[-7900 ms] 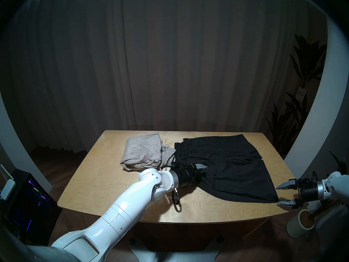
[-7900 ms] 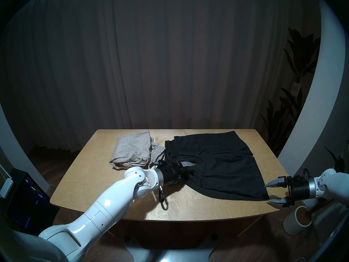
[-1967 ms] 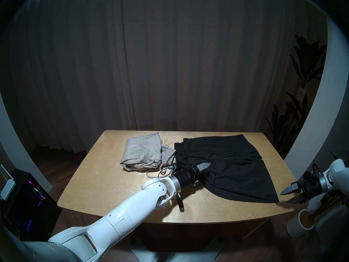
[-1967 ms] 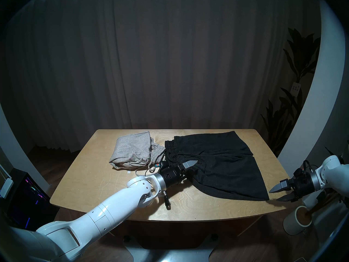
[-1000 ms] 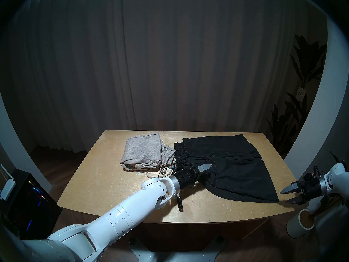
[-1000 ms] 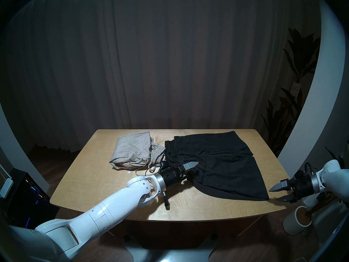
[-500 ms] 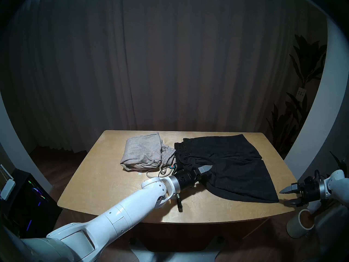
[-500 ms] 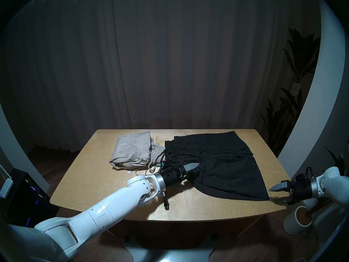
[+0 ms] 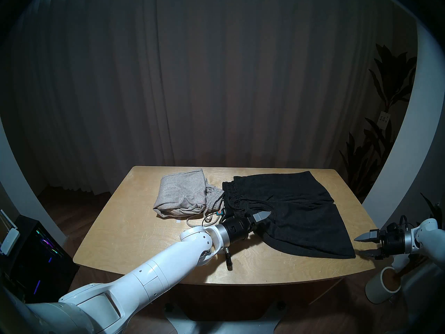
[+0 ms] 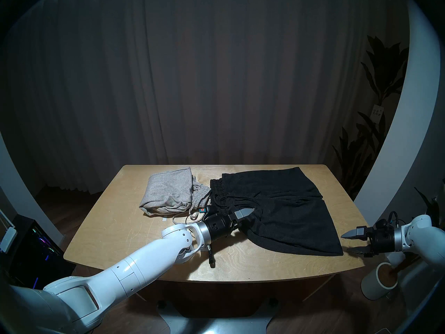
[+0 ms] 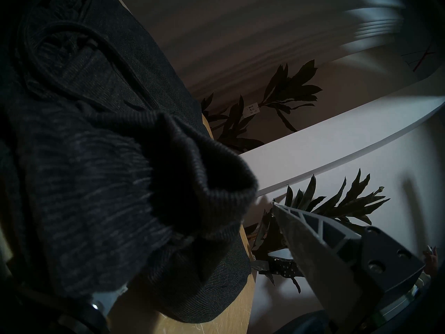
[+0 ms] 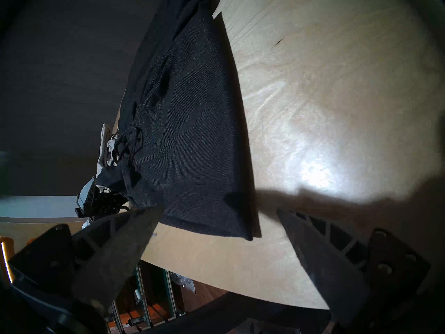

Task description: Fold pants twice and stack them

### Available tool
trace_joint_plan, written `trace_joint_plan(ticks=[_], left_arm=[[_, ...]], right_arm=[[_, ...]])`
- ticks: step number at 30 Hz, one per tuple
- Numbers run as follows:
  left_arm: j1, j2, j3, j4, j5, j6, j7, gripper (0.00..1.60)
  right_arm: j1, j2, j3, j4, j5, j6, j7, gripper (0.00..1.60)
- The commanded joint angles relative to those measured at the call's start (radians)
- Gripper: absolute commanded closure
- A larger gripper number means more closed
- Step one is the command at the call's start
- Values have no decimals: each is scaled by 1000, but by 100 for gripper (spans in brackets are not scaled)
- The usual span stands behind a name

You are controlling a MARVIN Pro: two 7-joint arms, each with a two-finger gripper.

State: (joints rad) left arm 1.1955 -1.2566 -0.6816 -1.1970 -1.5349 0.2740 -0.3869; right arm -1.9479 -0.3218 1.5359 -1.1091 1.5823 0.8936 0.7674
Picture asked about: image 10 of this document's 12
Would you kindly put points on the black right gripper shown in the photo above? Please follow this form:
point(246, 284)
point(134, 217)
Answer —
point(382, 239)

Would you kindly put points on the white cylindrical plant pot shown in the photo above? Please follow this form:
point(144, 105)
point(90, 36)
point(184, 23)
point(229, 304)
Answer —
point(373, 284)

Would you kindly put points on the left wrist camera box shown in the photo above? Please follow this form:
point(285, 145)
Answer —
point(205, 209)

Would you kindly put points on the tall dark leafy plant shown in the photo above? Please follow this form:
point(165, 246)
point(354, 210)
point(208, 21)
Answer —
point(382, 69)

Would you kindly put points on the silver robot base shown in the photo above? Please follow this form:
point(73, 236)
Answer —
point(215, 326)

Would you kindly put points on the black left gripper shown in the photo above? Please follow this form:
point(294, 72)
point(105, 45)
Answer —
point(220, 227)

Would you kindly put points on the white plant tag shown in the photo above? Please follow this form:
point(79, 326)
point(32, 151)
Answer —
point(377, 113)

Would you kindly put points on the small white box device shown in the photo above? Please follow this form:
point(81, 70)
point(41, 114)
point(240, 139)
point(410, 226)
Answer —
point(7, 239)

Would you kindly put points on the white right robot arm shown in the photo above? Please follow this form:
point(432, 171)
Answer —
point(420, 229)

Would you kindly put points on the brown pleated curtain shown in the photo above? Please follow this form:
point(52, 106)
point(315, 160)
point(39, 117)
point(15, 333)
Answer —
point(208, 76)

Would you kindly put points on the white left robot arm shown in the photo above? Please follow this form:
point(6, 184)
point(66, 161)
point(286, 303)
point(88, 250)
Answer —
point(139, 263)

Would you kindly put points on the black computer tower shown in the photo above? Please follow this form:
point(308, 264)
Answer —
point(34, 260)

